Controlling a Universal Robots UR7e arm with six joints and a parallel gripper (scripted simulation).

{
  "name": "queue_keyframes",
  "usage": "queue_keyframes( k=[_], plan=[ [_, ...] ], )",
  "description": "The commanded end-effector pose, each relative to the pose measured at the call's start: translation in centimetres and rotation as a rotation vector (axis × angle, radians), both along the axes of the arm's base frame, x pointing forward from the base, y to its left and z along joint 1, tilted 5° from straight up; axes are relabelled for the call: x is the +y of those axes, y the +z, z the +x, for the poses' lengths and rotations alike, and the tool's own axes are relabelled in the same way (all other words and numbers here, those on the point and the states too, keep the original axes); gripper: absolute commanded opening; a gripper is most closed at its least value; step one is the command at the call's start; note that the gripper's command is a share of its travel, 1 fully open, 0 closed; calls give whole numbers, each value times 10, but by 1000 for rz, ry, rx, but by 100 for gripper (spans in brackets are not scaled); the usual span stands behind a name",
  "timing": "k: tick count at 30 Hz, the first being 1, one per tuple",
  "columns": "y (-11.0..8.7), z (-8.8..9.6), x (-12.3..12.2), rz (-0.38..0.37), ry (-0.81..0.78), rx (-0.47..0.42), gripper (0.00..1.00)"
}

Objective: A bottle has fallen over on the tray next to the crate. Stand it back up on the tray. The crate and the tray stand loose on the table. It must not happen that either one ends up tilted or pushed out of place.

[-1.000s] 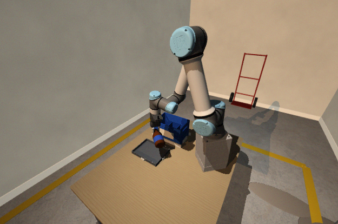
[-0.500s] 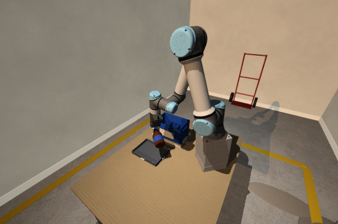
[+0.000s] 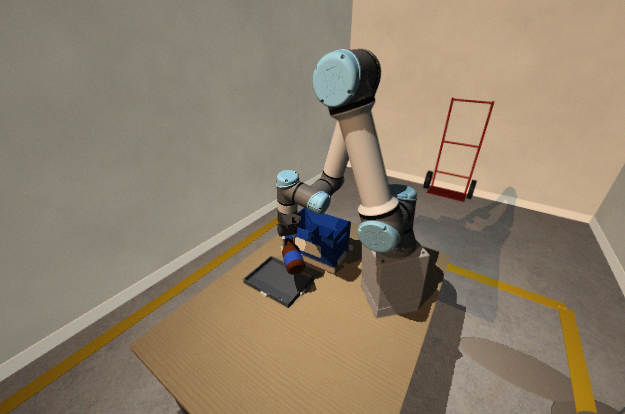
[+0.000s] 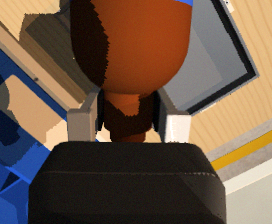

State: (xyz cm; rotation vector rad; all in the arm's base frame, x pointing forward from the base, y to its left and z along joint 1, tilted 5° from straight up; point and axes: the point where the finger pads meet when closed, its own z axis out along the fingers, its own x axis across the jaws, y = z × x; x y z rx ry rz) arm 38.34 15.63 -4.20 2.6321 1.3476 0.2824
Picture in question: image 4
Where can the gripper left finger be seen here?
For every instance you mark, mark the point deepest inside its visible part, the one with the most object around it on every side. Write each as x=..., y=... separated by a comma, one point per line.
x=83, y=123

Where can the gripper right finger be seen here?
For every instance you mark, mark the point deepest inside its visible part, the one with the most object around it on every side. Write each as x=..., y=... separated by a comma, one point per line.
x=172, y=125

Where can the dark blue crate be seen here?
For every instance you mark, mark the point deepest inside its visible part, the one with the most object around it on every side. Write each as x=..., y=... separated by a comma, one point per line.
x=31, y=124

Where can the dark brown bottle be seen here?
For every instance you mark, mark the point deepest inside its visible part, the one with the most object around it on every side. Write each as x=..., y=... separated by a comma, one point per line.
x=130, y=48

